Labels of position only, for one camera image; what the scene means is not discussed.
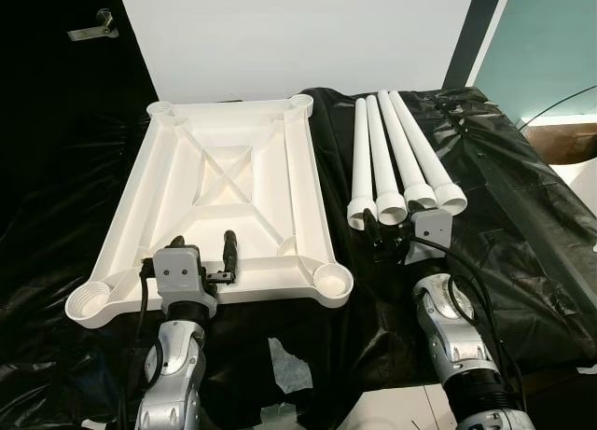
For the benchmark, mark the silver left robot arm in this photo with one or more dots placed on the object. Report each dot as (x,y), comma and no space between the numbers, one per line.
(173,374)

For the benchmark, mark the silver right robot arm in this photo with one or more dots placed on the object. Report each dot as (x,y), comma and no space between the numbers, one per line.
(452,327)

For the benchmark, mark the black plastic sheet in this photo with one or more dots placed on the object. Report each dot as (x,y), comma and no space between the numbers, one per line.
(522,262)

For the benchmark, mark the brown wooden table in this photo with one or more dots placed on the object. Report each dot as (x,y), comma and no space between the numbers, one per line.
(564,143)

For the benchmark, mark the black door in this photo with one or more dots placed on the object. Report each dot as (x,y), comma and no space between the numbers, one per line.
(37,57)

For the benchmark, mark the teal glass panel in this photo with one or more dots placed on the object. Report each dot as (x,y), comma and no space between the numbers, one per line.
(560,38)

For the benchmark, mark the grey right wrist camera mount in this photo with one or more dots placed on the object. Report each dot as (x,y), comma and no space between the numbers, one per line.
(431,227)

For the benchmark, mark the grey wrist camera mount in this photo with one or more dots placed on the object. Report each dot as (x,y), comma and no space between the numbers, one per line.
(177,271)
(431,227)

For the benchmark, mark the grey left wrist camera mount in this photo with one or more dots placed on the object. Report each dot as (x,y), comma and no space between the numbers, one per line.
(177,271)

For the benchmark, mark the dark door frame post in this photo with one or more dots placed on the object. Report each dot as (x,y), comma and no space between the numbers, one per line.
(476,34)

